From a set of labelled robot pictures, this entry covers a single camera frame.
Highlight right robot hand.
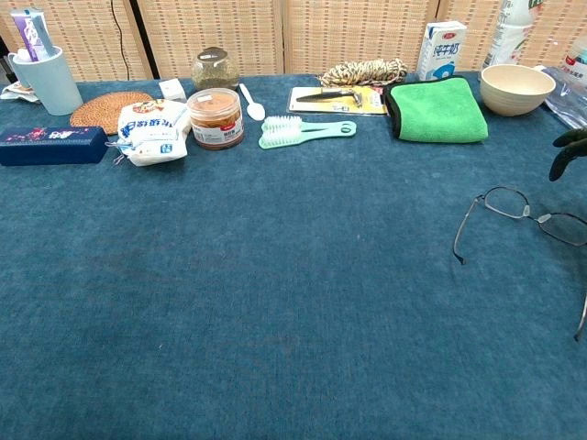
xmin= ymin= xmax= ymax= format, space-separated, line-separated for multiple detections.
xmin=548 ymin=127 xmax=587 ymax=182

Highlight black wire-frame eyeglasses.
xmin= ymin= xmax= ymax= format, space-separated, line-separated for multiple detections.
xmin=452 ymin=185 xmax=587 ymax=343

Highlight beige bowl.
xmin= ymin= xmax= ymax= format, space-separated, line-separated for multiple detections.
xmin=480 ymin=63 xmax=558 ymax=117

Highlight white drink bottle yellow cap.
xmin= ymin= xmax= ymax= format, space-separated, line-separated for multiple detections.
xmin=481 ymin=0 xmax=536 ymax=70

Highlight folded green microfibre towel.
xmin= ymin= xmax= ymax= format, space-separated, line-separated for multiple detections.
xmin=383 ymin=76 xmax=490 ymax=143

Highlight white blue milk carton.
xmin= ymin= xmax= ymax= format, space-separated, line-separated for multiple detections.
xmin=415 ymin=20 xmax=468 ymax=83

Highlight bamboo folding screen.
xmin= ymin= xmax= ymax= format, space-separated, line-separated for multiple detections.
xmin=0 ymin=0 xmax=587 ymax=83

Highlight razor in yellow card package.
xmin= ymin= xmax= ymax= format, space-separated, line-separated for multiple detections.
xmin=286 ymin=85 xmax=390 ymax=116

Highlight mint green scrub brush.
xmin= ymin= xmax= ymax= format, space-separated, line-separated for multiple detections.
xmin=258 ymin=123 xmax=355 ymax=150
xmin=260 ymin=115 xmax=358 ymax=136

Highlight white plastic spoon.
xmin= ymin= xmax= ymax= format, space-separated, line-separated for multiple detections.
xmin=238 ymin=82 xmax=267 ymax=122

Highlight blue table carpet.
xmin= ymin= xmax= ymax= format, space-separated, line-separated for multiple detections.
xmin=0 ymin=71 xmax=587 ymax=440

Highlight clear jar with orange contents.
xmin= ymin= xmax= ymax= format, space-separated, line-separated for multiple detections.
xmin=186 ymin=87 xmax=245 ymax=151

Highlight glass jar of green grains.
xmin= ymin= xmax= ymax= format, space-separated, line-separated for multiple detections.
xmin=190 ymin=46 xmax=241 ymax=92

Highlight small white box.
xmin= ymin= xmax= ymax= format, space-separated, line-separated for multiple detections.
xmin=158 ymin=78 xmax=188 ymax=104

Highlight white printed salt bag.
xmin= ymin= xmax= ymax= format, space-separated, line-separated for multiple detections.
xmin=116 ymin=98 xmax=193 ymax=168

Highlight black stand pole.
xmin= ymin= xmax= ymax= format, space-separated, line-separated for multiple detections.
xmin=129 ymin=0 xmax=161 ymax=80

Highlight blue binder clip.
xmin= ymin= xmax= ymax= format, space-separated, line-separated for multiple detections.
xmin=105 ymin=139 xmax=127 ymax=165

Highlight round woven rattan coaster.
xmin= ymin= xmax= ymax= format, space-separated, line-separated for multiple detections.
xmin=69 ymin=91 xmax=155 ymax=137

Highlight light blue plastic cup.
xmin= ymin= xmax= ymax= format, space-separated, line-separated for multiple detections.
xmin=7 ymin=45 xmax=84 ymax=116

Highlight dark blue rectangular box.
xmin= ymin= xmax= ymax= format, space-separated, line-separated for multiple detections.
xmin=0 ymin=126 xmax=110 ymax=167

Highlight purple toothpaste tube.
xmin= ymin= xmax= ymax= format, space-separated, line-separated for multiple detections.
xmin=9 ymin=7 xmax=50 ymax=63

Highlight white crumpled packet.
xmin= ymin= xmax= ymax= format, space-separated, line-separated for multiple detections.
xmin=0 ymin=81 xmax=41 ymax=105

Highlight coiled tan black rope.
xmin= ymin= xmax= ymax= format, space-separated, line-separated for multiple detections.
xmin=318 ymin=58 xmax=409 ymax=88

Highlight thin black hanging cable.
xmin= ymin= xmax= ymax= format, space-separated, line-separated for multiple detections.
xmin=109 ymin=0 xmax=132 ymax=83

